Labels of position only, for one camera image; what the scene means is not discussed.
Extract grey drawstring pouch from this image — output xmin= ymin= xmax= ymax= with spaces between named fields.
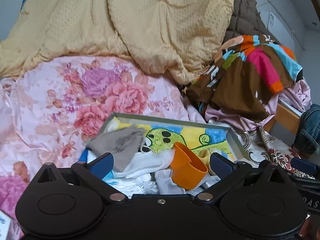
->
xmin=86 ymin=126 xmax=145 ymax=172

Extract white cloth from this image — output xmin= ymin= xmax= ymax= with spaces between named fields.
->
xmin=103 ymin=150 xmax=220 ymax=198

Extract person's right hand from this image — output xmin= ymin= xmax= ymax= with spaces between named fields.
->
xmin=299 ymin=215 xmax=320 ymax=240

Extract blue denim jeans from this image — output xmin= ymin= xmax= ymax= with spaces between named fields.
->
xmin=292 ymin=103 xmax=320 ymax=159

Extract grey metal tray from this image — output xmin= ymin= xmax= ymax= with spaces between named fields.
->
xmin=76 ymin=110 xmax=244 ymax=161

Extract pale pink sheet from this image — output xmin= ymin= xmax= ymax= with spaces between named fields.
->
xmin=204 ymin=77 xmax=313 ymax=132

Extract pink floral quilt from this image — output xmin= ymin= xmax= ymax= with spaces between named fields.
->
xmin=1 ymin=56 xmax=203 ymax=239

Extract cartoon frog towel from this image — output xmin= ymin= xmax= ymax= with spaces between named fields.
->
xmin=99 ymin=113 xmax=237 ymax=161

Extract white printed paper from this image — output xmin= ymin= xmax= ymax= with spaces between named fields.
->
xmin=0 ymin=211 xmax=11 ymax=240

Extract colorful patchwork brown cloth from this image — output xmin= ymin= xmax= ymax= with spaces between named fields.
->
xmin=185 ymin=35 xmax=303 ymax=122

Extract brown quilted jacket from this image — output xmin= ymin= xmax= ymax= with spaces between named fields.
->
xmin=223 ymin=0 xmax=280 ymax=44

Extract beige dotted blanket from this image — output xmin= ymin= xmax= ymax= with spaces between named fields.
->
xmin=1 ymin=0 xmax=234 ymax=85

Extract wooden bed frame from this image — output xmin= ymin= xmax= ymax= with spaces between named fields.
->
xmin=264 ymin=102 xmax=302 ymax=134

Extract white wall air conditioner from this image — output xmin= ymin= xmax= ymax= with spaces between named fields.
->
xmin=260 ymin=11 xmax=304 ymax=51

